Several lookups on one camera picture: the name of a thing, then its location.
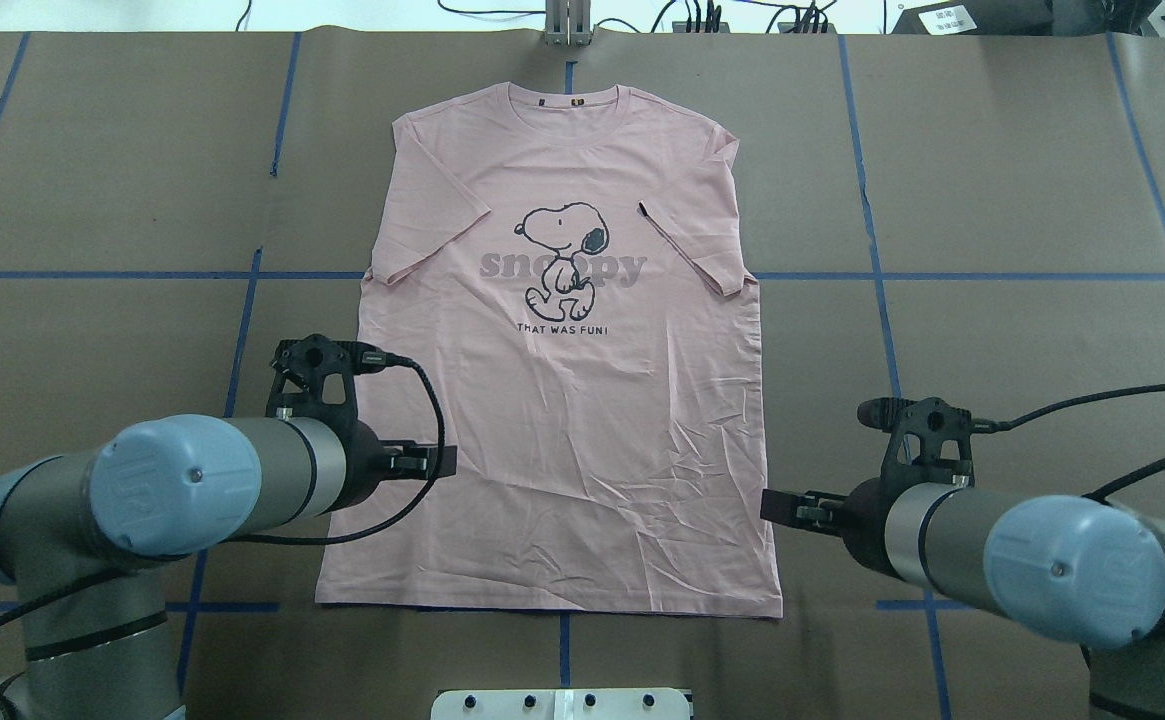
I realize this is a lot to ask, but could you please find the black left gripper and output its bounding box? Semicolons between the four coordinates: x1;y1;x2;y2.
341;425;458;509

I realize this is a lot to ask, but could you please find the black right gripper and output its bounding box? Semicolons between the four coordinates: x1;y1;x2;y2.
760;480;899;577

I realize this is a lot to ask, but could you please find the pink Snoopy t-shirt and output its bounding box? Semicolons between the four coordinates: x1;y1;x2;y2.
315;83;784;619

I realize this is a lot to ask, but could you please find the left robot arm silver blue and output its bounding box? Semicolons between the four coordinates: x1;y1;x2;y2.
0;414;457;719

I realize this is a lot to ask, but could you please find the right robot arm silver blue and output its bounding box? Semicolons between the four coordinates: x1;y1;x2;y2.
760;479;1165;719

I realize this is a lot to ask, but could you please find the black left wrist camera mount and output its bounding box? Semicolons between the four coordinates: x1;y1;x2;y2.
264;334;393;443

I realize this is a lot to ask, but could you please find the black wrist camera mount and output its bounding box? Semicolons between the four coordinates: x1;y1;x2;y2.
264;334;393;443
856;397;1008;495

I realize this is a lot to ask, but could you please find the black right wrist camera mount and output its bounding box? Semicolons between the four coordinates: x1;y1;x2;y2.
856;397;1008;495

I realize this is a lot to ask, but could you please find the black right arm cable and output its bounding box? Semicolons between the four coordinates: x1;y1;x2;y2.
972;383;1165;501

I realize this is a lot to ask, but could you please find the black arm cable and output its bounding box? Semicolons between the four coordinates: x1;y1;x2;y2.
972;383;1165;501
0;355;449;701

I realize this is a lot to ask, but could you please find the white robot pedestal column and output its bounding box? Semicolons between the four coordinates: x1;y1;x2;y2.
430;687;696;719

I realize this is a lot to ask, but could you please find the aluminium frame post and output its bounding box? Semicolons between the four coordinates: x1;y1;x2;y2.
544;0;594;47

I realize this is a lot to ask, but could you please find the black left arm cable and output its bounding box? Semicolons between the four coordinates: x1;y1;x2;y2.
0;355;449;701

